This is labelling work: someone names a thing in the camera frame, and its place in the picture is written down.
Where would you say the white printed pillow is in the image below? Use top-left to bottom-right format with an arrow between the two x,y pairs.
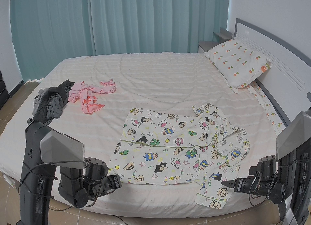
204,37 -> 272,93

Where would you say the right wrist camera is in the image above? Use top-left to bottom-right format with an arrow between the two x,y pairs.
248,166 -> 261,178

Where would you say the white printed pyjama top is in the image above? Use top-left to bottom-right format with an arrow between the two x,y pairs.
109,102 -> 251,210

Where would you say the pile of clothes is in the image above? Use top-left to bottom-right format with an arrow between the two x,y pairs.
27,79 -> 75,126

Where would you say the black chest of drawers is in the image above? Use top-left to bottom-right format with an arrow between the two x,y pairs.
0,70 -> 10,110

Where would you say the grey bedside table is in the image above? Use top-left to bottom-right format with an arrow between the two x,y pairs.
198,27 -> 234,53

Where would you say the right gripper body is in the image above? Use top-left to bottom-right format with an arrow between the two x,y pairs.
234,177 -> 258,194

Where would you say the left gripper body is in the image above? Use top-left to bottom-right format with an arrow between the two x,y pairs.
101,174 -> 122,193

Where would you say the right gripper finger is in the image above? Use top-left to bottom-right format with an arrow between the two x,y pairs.
221,180 -> 236,191

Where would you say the pink garment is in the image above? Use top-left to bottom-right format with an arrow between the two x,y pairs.
68,79 -> 117,115

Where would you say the bed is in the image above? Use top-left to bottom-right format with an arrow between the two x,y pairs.
0,18 -> 311,216

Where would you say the black cable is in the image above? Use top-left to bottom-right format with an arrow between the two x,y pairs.
18,160 -> 89,195
248,190 -> 269,207
80,183 -> 116,208

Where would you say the blue-green curtain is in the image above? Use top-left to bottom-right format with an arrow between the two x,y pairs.
10,0 -> 93,82
88,0 -> 231,56

